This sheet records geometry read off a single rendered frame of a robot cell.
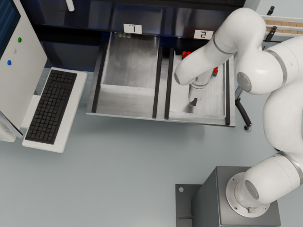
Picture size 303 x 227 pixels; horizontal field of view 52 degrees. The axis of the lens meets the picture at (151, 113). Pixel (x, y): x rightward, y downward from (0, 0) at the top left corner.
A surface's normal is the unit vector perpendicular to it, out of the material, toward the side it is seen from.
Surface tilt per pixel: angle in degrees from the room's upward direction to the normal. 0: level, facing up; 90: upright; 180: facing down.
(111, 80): 0
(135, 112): 0
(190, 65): 49
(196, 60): 44
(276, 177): 4
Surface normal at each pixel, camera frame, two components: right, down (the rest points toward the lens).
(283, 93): -0.72, -0.30
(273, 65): 0.14, -0.18
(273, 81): 0.36, 0.51
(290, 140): 0.11, 0.61
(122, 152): 0.02, -0.43
